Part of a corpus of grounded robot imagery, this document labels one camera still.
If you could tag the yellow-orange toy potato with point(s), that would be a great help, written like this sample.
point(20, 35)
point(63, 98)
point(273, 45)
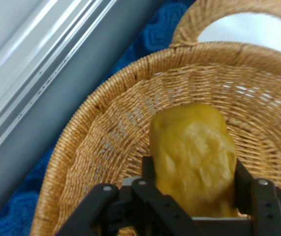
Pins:
point(192, 157)

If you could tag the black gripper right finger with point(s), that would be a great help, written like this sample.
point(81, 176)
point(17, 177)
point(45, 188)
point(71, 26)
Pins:
point(268, 209)

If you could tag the woven wicker basket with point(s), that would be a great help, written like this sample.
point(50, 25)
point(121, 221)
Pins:
point(120, 118)

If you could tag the long aluminium frame rail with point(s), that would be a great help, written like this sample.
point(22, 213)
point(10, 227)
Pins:
point(32, 73)

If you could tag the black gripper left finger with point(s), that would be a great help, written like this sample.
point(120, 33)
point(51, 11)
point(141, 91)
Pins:
point(130, 211)

